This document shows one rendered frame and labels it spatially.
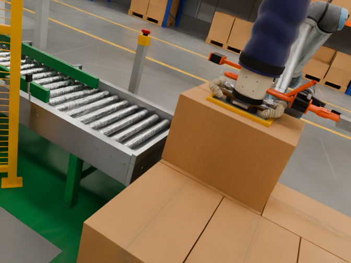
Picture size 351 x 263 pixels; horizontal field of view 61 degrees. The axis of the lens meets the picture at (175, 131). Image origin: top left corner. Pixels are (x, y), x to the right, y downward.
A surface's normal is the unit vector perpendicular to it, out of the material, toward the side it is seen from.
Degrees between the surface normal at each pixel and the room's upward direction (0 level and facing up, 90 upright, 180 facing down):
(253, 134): 90
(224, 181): 90
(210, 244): 0
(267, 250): 0
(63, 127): 90
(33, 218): 0
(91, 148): 90
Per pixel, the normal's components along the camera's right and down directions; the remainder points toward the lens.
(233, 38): -0.41, 0.32
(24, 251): 0.26, -0.85
